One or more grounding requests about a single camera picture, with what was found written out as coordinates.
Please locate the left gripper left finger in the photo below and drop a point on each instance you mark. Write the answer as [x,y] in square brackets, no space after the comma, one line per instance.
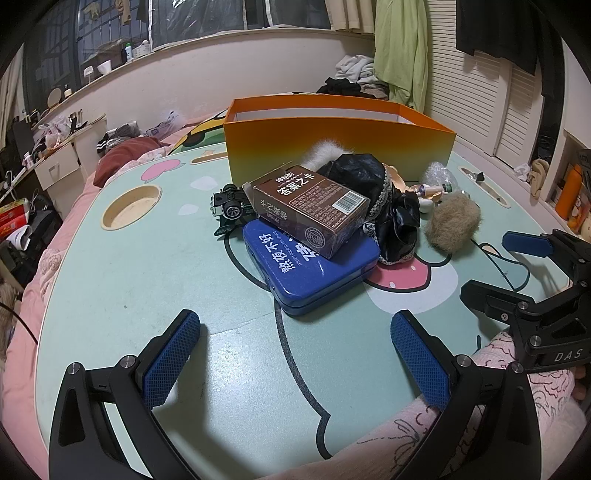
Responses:
[83,444]

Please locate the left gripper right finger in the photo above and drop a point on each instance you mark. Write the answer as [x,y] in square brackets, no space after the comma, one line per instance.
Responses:
[487,425]

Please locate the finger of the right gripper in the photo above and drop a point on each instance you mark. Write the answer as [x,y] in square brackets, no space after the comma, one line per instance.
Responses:
[535,245]
[497,303]

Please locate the beige fur ball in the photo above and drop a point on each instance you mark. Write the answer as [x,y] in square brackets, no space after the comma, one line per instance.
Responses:
[453,222]

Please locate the black lace cloth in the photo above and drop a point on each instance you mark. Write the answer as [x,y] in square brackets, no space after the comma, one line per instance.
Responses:
[393,218]

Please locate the blue tin case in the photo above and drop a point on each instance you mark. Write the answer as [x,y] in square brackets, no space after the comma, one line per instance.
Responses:
[299,278]

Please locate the brown card box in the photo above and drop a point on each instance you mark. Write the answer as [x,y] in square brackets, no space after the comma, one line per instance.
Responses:
[311,208]

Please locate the white fur pompom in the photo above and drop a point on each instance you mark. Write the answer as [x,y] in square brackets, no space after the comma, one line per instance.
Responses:
[321,154]

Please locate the dark green toy car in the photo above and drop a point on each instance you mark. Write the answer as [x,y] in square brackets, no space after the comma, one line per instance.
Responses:
[230,207]

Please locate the small doll figure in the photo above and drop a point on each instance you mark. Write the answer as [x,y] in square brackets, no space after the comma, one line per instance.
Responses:
[428,195]

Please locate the clear bubble wrap wad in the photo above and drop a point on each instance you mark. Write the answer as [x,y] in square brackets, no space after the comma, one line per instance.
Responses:
[437,174]

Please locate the green hanging curtain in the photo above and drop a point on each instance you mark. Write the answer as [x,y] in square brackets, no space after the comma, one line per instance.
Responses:
[402,50]

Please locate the white drawer desk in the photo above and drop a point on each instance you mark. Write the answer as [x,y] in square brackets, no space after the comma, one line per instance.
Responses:
[62,175]

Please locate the dark red pillow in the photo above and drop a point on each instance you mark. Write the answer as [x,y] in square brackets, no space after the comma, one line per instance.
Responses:
[120,155]

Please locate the orange cardboard box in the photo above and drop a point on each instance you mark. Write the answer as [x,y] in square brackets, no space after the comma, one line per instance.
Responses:
[264,132]

